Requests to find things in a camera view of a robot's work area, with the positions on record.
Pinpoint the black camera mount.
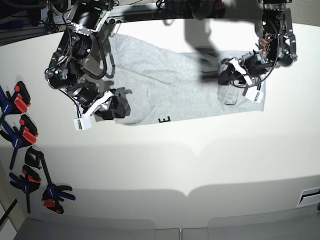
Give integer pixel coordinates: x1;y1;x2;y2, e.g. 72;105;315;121
152;0;226;20

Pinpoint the blue bar clamp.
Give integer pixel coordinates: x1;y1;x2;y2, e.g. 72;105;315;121
0;114;38;170
9;164;42;214
0;81;31;122

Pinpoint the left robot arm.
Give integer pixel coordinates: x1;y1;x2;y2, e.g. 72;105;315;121
218;0;298;89

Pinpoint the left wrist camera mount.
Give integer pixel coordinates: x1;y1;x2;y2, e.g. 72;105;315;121
230;58;265;104

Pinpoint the grey T-shirt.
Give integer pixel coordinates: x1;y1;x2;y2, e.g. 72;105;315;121
104;34;265;126

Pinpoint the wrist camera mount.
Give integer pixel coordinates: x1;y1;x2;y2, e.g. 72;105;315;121
230;58;265;104
73;90;116;131

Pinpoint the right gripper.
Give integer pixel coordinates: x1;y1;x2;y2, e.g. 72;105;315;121
66;82;132;120

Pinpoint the long black bar clamp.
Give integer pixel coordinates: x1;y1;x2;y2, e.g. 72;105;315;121
24;146;76;215

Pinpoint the top blue bar clamp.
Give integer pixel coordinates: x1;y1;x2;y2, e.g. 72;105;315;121
0;81;31;122

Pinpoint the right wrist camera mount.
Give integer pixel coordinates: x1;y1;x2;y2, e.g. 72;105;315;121
73;90;116;131

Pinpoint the black strip on floor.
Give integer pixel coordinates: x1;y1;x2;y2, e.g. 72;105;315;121
0;199;18;226

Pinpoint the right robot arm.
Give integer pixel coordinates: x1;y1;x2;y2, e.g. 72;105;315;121
44;0;130;120

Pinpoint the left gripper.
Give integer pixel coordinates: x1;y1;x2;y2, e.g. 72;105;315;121
218;51;272;86

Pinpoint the white vent plate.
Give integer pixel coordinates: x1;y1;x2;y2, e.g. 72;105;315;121
296;187;320;208

